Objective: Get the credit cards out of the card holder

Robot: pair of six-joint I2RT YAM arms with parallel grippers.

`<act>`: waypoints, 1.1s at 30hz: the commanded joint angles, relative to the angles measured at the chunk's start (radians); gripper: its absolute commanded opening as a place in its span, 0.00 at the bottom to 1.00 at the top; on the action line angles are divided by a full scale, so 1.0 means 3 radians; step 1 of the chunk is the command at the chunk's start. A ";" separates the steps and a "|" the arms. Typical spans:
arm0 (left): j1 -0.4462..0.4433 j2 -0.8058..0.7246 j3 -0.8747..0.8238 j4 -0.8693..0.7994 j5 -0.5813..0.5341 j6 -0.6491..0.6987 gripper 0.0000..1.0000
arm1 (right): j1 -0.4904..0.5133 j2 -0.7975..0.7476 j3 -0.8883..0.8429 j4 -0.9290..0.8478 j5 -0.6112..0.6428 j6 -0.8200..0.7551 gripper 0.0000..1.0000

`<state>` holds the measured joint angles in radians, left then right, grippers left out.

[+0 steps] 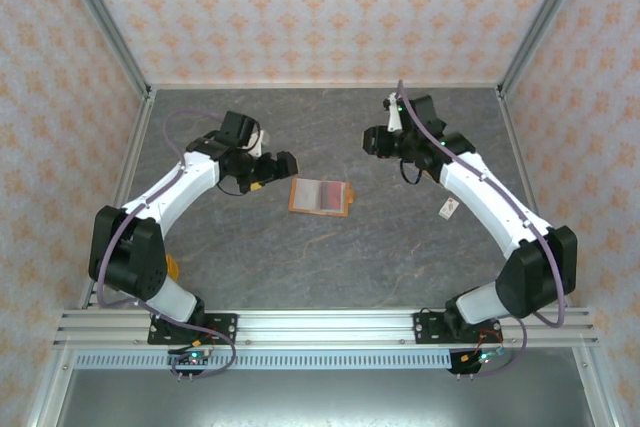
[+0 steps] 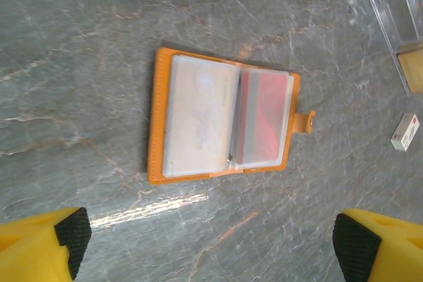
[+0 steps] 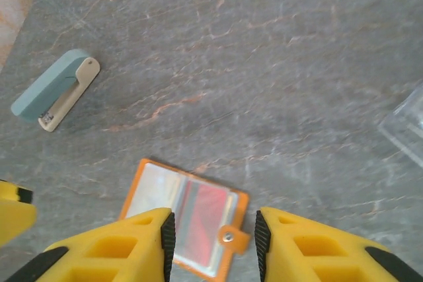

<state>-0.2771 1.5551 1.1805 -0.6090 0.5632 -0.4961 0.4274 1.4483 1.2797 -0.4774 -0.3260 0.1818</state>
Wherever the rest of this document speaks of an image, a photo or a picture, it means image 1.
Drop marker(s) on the orange leather card holder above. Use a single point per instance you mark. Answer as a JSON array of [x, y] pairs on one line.
[[307, 197]]

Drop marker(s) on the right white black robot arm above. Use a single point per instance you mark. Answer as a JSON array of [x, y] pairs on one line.
[[490, 197]]

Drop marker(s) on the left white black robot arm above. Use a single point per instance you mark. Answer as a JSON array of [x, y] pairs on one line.
[[170, 187]]

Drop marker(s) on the dark red card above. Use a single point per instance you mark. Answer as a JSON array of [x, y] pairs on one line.
[[332, 197]]

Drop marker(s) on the small white paper tag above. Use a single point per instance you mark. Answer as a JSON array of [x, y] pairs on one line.
[[448, 209]]

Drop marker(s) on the orange tape roll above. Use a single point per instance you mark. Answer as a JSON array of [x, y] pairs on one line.
[[173, 267]]

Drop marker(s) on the small circuit board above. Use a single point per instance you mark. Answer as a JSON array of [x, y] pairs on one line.
[[192, 358], [482, 358]]

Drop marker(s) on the grey metal panel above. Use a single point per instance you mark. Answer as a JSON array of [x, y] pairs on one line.
[[320, 397]]

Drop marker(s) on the aluminium frame bar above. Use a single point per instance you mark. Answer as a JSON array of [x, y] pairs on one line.
[[510, 122], [142, 122], [325, 85]]

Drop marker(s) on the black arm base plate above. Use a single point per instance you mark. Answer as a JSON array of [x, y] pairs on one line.
[[425, 329], [225, 327]]

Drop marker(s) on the aluminium mounting rail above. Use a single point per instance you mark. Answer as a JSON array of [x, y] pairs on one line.
[[325, 329]]

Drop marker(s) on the aluminium frame post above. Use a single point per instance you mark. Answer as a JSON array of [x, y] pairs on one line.
[[107, 22], [542, 22]]

